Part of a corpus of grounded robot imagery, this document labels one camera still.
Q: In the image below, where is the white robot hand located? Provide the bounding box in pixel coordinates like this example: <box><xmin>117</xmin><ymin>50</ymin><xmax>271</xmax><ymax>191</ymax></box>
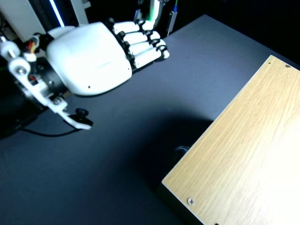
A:
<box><xmin>134</xmin><ymin>0</ymin><xmax>164</xmax><ymax>25</ymax></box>
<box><xmin>45</xmin><ymin>18</ymin><xmax>170</xmax><ymax>97</ymax></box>

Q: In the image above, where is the wooden cabinet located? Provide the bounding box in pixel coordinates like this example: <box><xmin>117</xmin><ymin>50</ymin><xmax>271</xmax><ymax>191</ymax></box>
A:
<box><xmin>154</xmin><ymin>54</ymin><xmax>300</xmax><ymax>225</ymax></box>

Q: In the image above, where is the small white adapter box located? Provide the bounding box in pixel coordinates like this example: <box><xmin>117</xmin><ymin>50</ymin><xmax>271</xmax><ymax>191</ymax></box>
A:
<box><xmin>166</xmin><ymin>10</ymin><xmax>178</xmax><ymax>36</ymax></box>

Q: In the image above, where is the white column with light strip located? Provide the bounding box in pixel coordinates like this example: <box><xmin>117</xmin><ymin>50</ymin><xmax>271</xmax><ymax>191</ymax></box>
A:
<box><xmin>0</xmin><ymin>0</ymin><xmax>89</xmax><ymax>42</ymax></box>

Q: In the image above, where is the grey table cloth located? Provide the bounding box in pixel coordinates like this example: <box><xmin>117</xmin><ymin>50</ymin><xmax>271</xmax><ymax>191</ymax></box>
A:
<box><xmin>0</xmin><ymin>14</ymin><xmax>300</xmax><ymax>225</ymax></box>

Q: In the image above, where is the thin black cable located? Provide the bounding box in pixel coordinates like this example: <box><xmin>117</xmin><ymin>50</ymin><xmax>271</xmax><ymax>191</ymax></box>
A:
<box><xmin>22</xmin><ymin>127</ymin><xmax>80</xmax><ymax>137</ymax></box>

